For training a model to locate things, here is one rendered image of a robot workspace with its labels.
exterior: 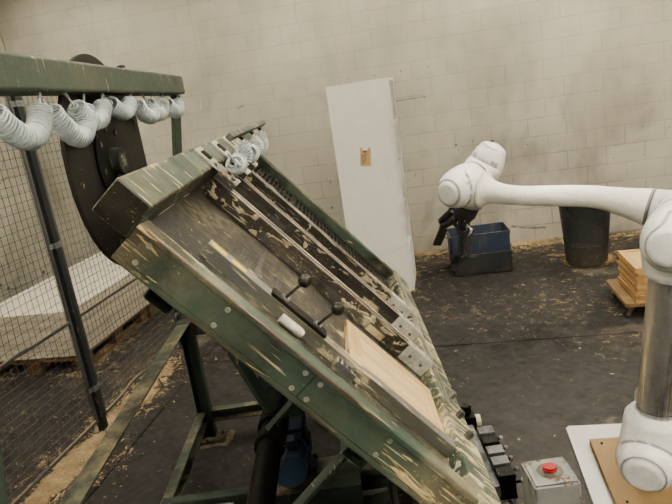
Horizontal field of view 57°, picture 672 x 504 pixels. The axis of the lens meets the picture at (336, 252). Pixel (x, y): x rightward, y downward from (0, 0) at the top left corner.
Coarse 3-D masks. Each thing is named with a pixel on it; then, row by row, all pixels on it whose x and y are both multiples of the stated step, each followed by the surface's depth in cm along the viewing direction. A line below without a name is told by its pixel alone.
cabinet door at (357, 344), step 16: (352, 336) 204; (352, 352) 190; (368, 352) 205; (384, 352) 218; (368, 368) 189; (384, 368) 203; (400, 368) 217; (400, 384) 202; (416, 384) 217; (416, 400) 201; (432, 400) 214; (432, 416) 199
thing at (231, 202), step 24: (216, 168) 213; (216, 192) 217; (240, 216) 219; (264, 216) 224; (264, 240) 221; (288, 240) 222; (288, 264) 224; (312, 264) 224; (336, 288) 226; (360, 312) 229; (408, 360) 234
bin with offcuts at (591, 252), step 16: (560, 208) 601; (576, 208) 584; (592, 208) 579; (576, 224) 590; (592, 224) 584; (608, 224) 592; (576, 240) 596; (592, 240) 590; (608, 240) 598; (576, 256) 602; (592, 256) 595
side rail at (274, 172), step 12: (264, 168) 347; (276, 168) 351; (276, 180) 349; (288, 180) 349; (300, 192) 351; (300, 204) 353; (312, 204) 353; (324, 216) 355; (336, 228) 356; (348, 240) 358; (360, 252) 360; (372, 252) 366; (372, 264) 362; (384, 264) 363
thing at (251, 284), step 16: (208, 256) 167; (224, 256) 167; (224, 272) 168; (240, 272) 168; (256, 288) 169; (272, 304) 170; (304, 336) 173; (320, 336) 173; (320, 352) 174; (336, 352) 174; (368, 384) 177; (384, 384) 181; (384, 400) 178; (400, 400) 180; (400, 416) 179; (416, 416) 180; (416, 432) 181; (432, 432) 181; (448, 448) 182
